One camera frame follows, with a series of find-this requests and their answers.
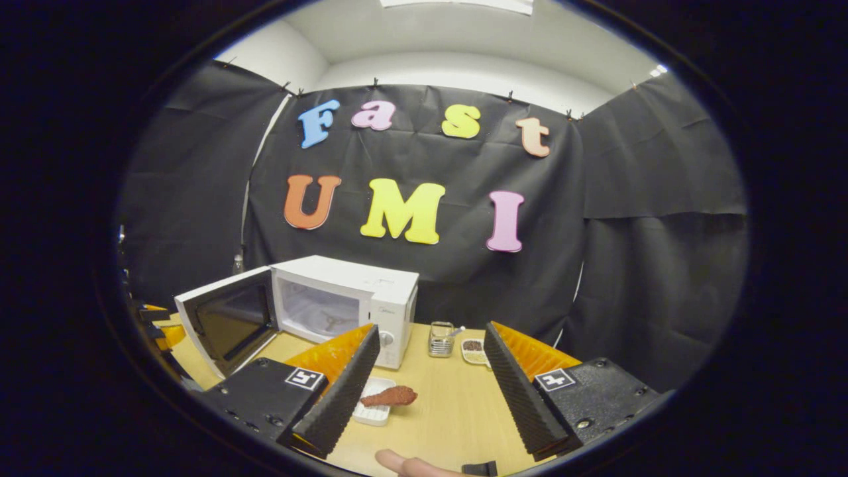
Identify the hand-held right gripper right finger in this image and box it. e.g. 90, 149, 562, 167
483, 321, 662, 463

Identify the metal wire basket with spoon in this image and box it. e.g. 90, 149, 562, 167
427, 321, 466, 359

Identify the black backdrop cloth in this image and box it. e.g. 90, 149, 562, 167
116, 60, 751, 393

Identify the small white rectangular dish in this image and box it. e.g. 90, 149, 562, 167
350, 376, 398, 427

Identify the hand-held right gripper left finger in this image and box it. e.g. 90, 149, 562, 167
192, 323, 382, 460

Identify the white divided seasoning dish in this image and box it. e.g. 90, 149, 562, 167
460, 338, 493, 369

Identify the brown fried chicken leg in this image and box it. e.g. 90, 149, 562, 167
359, 386, 419, 408

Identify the long ceiling light panel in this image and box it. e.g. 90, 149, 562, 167
380, 0, 535, 16

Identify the white microwave oven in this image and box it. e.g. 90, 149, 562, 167
174, 255, 420, 380

